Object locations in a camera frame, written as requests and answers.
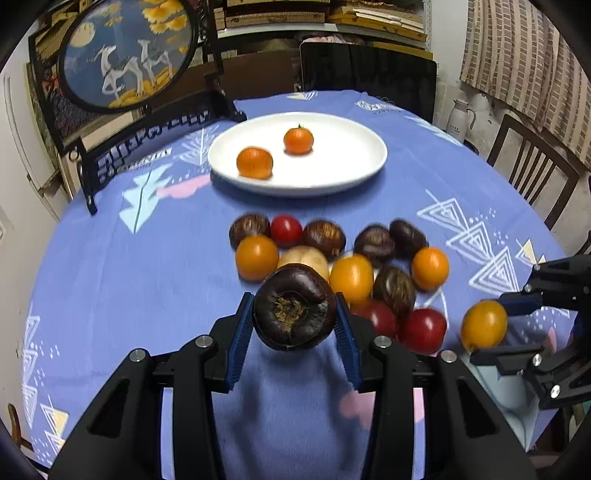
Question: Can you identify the orange cherry tomato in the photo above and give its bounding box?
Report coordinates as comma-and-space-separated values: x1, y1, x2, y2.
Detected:
235, 235, 280, 282
460, 300, 508, 352
329, 254, 374, 304

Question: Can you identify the red cherry tomato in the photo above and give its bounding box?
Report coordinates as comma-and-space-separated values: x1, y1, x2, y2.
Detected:
270, 215, 304, 249
351, 299, 399, 339
398, 308, 448, 355

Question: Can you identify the dark water chestnut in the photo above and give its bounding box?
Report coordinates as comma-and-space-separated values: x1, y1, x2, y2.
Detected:
303, 219, 346, 261
252, 263, 338, 352
353, 224, 396, 267
390, 219, 429, 260
228, 213, 270, 250
372, 265, 417, 319

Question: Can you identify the pale beige round fruit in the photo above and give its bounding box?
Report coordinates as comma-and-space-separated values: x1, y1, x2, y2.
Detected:
277, 246, 329, 281

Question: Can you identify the orange tangerine with stem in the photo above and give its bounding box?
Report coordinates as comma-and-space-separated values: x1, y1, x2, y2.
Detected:
283, 126, 315, 155

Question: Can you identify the wooden chair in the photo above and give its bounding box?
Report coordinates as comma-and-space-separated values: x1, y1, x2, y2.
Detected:
487, 114, 580, 230

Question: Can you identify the white thermos jug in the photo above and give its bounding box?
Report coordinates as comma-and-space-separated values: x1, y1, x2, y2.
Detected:
446, 99, 476, 144

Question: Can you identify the beige woven curtain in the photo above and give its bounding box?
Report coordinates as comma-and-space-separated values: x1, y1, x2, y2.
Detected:
460, 1, 590, 167

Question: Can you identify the black panel behind table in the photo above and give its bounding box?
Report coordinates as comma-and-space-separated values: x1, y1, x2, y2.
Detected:
300, 42, 437, 122

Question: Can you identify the white round plate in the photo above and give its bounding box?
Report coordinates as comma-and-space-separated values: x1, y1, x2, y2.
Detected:
208, 112, 388, 198

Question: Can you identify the round deer screen ornament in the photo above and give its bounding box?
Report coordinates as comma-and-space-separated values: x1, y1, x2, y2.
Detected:
29, 1, 246, 214

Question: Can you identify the white wall shelf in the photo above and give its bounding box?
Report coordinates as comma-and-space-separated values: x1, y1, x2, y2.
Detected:
213, 1, 431, 50

